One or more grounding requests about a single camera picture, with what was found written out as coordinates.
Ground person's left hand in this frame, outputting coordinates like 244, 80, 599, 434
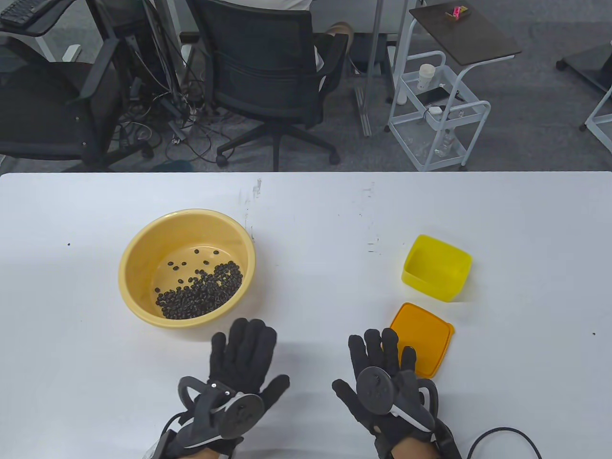
167, 318, 291, 455

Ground person's right hand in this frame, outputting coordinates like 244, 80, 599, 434
332, 328, 443, 452

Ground gray hand controller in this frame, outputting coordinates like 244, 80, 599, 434
356, 366, 439, 432
178, 375, 265, 450

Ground orange plastic lid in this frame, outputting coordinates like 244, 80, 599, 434
390, 303, 455, 379

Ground pile of coffee beans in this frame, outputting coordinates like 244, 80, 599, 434
154, 249, 243, 320

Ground yellow plastic container box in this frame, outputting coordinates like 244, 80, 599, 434
401, 234, 473, 303

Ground yellow plastic basin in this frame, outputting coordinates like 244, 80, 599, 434
118, 208, 256, 329

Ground black right wrist sensor box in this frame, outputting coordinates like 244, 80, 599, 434
433, 423, 462, 459

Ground black wrist sensor box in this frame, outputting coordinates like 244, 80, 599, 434
433, 423, 462, 459
143, 428, 180, 459

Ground black left wrist sensor box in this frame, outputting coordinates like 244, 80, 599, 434
143, 428, 180, 459

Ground black phone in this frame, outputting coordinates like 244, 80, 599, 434
416, 87, 464, 105

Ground white rolling cart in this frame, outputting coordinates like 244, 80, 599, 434
386, 50, 492, 172

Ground black mesh office chair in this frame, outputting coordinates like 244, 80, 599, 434
184, 0, 350, 172

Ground black padded office chair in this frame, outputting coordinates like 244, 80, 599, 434
0, 36, 153, 172

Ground black computer tower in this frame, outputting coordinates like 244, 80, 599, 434
93, 0, 182, 96

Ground dark top side table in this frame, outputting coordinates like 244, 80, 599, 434
393, 0, 522, 106

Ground dark rolling platform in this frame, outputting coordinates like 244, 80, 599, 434
556, 42, 612, 91

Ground gray desk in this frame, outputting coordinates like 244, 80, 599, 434
0, 0, 73, 63

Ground black keyboard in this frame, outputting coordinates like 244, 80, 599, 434
0, 0, 48, 27

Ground black cable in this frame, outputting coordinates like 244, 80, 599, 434
466, 427, 543, 459

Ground tangle of cables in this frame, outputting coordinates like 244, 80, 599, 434
115, 48, 230, 163

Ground aluminium post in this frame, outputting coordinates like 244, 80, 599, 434
354, 0, 388, 138

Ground white metal frame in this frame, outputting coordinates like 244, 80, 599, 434
580, 88, 612, 153

